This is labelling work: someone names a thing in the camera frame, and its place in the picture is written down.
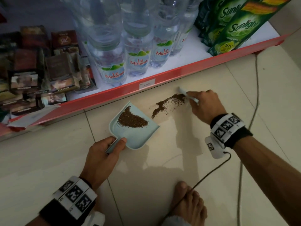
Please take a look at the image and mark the person's right hand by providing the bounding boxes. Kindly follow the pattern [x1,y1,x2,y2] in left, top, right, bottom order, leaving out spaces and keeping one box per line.
[186,89,227,126]

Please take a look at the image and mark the person's left hand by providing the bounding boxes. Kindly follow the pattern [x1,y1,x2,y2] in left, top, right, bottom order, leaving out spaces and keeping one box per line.
[80,136,127,191]

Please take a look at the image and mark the light blue brush white bristles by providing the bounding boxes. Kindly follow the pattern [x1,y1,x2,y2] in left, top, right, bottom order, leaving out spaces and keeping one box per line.
[177,86,199,105]

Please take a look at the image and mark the light blue plastic dustpan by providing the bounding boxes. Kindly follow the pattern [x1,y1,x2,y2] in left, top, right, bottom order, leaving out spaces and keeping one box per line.
[105,101,160,154]

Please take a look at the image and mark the brown granules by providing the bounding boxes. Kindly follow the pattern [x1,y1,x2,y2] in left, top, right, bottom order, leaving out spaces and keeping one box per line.
[117,93,186,129]

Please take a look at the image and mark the red edged store shelf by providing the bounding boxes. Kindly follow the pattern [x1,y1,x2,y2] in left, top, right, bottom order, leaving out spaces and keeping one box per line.
[0,0,293,139]

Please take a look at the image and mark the person's right forearm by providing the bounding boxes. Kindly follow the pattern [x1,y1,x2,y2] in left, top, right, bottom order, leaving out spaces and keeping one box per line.
[233,136,301,226]

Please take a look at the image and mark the person's left forearm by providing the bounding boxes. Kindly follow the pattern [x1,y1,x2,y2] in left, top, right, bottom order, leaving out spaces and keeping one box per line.
[24,215,51,226]

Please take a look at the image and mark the person's right foot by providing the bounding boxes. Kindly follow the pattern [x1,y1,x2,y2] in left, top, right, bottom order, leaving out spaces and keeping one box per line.
[168,181,208,226]

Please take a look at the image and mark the black right wristband with markers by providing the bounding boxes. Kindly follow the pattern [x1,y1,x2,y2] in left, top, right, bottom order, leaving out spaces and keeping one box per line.
[210,113,253,149]

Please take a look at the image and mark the black wristband with markers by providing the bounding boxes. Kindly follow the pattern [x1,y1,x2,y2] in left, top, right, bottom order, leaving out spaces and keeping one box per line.
[39,175,98,226]
[210,113,253,149]

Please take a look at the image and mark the black left wristband with markers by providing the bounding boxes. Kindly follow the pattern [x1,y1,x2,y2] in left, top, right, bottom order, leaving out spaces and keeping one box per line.
[39,175,98,226]

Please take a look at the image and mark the stack of dark green pouches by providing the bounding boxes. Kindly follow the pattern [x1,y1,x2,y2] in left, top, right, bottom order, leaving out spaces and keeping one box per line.
[194,0,294,57]

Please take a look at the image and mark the fuzzy blue right trouser cuff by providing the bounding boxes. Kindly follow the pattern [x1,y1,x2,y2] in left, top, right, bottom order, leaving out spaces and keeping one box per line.
[161,215,191,226]

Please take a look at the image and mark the stack of clear water bottles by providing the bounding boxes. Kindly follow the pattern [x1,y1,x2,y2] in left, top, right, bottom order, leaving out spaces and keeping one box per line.
[60,0,205,87]

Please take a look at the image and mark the pile of small brown packets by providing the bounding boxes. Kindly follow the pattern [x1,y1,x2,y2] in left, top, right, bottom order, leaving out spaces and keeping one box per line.
[0,25,97,117]

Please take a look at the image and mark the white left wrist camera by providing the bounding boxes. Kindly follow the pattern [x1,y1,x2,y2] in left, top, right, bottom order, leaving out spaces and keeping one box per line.
[82,210,106,226]

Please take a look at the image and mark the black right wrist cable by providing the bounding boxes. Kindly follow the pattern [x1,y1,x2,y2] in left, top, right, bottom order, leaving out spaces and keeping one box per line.
[162,151,232,226]

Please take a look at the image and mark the grey floor cable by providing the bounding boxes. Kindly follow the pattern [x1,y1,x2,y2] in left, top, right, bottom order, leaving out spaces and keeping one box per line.
[237,54,260,226]

